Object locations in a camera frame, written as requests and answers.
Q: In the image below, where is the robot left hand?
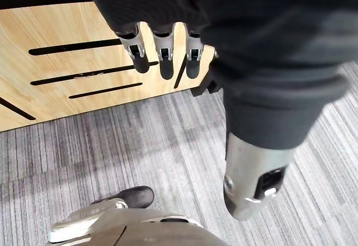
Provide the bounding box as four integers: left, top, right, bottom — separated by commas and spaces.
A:
79, 0, 358, 221

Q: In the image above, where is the wooden slotted panel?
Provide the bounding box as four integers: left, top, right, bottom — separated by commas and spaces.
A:
0, 0, 219, 133

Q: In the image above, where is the robot dark foot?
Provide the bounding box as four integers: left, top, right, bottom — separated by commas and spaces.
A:
90, 185, 155, 209

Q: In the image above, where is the robot silver leg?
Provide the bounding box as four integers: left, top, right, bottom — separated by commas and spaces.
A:
46, 197, 230, 246

